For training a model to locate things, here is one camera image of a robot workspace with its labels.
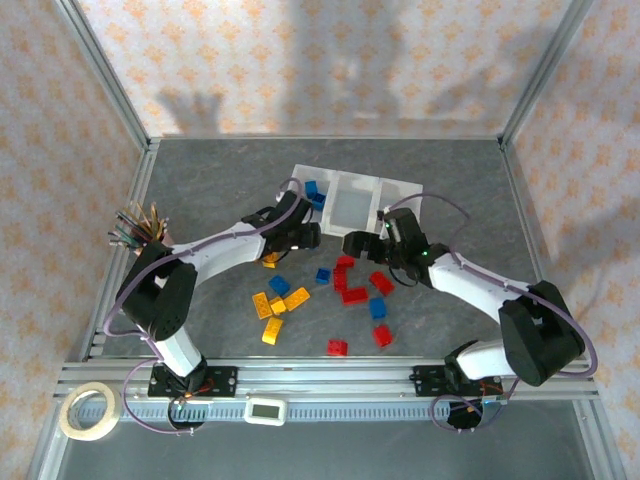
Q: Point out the long red lego brick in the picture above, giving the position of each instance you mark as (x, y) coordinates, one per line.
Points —
(355, 295)
(341, 280)

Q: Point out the blue lego brick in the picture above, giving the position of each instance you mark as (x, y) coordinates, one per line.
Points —
(312, 187)
(279, 285)
(378, 308)
(324, 275)
(318, 201)

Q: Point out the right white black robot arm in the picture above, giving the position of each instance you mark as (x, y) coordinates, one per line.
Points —
(475, 285)

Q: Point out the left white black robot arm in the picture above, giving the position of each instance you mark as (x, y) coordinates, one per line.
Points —
(220, 252)

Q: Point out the small yellow lego brick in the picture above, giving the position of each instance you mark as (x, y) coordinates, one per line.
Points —
(278, 305)

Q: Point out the pink pencil cup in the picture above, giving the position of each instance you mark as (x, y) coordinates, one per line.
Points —
(167, 236)

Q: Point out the wide aluminium extrusion beam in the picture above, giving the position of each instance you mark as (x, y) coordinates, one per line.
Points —
(325, 377)

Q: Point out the brown pencil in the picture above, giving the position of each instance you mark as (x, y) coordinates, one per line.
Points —
(152, 217)

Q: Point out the yellow pencil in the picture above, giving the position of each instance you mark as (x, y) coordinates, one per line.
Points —
(140, 219)

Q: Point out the dark pencil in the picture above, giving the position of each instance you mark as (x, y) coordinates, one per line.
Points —
(130, 222)

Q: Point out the green pencil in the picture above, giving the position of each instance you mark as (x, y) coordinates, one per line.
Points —
(125, 236)

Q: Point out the white digital timer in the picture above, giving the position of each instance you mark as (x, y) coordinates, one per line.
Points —
(265, 410)

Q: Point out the masking tape roll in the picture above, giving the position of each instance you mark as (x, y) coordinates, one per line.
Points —
(64, 412)

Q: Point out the aluminium frame rail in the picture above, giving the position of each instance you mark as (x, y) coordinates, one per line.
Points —
(45, 445)
(143, 175)
(595, 445)
(520, 200)
(325, 136)

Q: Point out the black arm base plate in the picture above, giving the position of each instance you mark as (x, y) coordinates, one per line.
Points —
(424, 380)
(227, 382)

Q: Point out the aluminium frame post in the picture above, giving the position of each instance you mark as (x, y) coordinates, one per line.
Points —
(542, 75)
(110, 80)

